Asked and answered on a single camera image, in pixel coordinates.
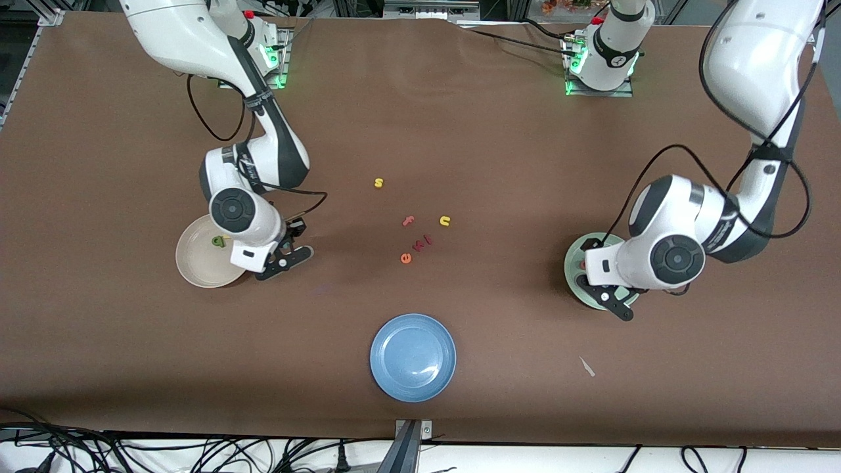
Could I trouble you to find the pale green plate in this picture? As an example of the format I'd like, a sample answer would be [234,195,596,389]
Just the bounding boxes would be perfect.
[564,233,641,309]

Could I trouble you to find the beige brown plate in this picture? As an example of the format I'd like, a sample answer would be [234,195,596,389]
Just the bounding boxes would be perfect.
[175,217,249,288]

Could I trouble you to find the brown table cover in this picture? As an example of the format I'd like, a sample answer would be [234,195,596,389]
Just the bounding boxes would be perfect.
[0,12,841,447]

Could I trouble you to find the blue plate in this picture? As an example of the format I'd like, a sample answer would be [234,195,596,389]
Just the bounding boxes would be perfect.
[370,313,457,403]

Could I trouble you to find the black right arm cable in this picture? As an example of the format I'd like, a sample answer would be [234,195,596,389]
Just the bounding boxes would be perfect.
[187,74,328,227]

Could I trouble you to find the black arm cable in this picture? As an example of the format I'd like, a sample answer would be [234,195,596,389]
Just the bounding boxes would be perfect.
[618,0,829,240]
[187,74,328,227]

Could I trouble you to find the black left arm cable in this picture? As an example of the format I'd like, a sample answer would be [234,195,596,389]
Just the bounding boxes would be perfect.
[618,0,829,240]

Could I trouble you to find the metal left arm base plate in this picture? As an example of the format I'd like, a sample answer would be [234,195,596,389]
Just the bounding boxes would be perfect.
[564,36,635,98]

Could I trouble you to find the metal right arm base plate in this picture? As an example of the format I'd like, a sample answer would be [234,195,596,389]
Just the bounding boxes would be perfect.
[218,26,290,89]

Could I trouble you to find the metal table edge bracket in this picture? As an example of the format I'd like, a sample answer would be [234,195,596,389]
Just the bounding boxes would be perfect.
[394,419,433,473]

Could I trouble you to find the black cable on table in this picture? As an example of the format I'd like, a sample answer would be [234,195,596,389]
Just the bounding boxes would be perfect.
[460,18,579,60]

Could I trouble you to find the silver aluminium frame profile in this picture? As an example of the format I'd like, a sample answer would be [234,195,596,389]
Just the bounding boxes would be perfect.
[383,0,480,19]

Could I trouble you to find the tangled black floor cables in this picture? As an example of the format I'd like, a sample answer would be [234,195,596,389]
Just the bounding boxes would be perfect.
[0,407,395,473]

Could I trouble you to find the aluminium table corner rail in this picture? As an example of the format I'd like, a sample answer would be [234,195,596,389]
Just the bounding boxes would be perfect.
[0,10,66,129]

